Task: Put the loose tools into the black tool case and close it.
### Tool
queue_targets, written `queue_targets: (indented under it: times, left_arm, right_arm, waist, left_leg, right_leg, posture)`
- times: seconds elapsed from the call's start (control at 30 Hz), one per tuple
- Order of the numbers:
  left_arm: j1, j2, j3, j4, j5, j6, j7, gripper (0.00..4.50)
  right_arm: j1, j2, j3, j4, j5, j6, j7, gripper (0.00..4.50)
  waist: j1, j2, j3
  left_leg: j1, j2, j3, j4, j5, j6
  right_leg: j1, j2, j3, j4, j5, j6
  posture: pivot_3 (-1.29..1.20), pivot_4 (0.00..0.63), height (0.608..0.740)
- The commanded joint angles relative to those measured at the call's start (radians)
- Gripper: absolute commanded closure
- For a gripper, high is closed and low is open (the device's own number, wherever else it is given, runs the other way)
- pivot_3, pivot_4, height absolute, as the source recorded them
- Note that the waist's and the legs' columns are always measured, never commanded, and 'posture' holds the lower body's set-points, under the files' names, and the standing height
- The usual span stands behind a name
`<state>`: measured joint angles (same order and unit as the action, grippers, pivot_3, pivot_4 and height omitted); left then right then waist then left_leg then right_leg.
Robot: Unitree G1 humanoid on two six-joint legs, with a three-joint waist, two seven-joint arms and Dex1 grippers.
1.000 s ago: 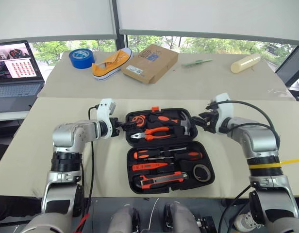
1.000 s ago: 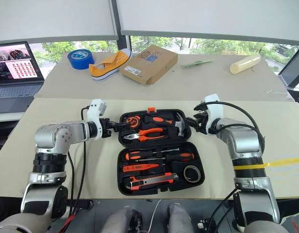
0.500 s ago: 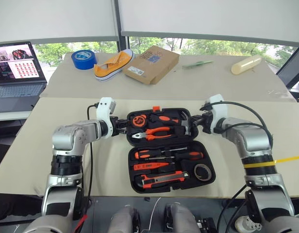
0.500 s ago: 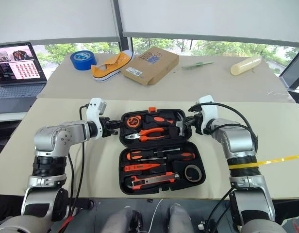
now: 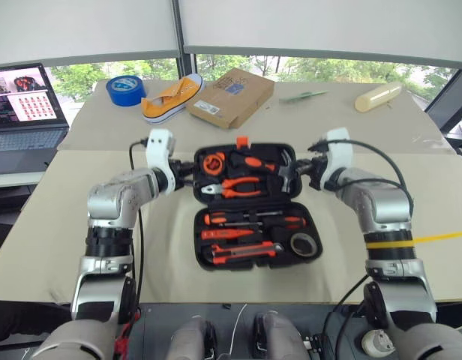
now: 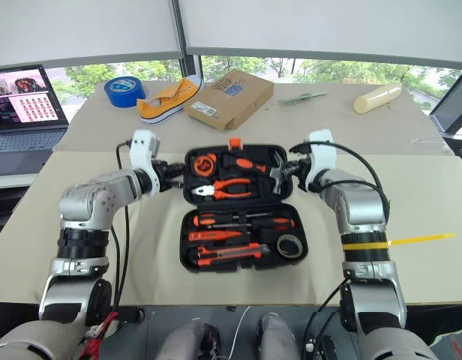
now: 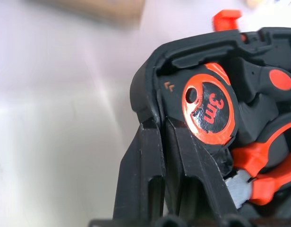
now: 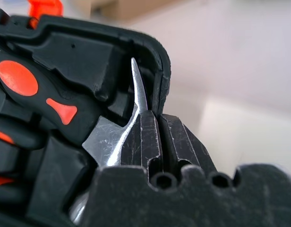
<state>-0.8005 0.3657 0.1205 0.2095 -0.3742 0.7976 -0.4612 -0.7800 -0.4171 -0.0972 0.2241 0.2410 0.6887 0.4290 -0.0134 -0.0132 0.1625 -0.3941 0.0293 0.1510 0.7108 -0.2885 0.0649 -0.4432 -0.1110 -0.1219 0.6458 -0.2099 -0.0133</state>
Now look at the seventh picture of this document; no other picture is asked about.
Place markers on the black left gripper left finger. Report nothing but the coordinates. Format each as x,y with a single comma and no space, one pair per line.
140,170

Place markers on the black tool case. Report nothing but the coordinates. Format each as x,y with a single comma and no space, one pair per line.
145,94

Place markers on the brown cardboard box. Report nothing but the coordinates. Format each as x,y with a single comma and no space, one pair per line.
93,9

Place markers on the orange black utility knife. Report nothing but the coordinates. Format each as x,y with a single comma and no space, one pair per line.
273,151

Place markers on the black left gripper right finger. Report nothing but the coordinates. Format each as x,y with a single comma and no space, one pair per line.
195,177

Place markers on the black orange tape measure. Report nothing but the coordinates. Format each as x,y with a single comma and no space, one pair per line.
211,108

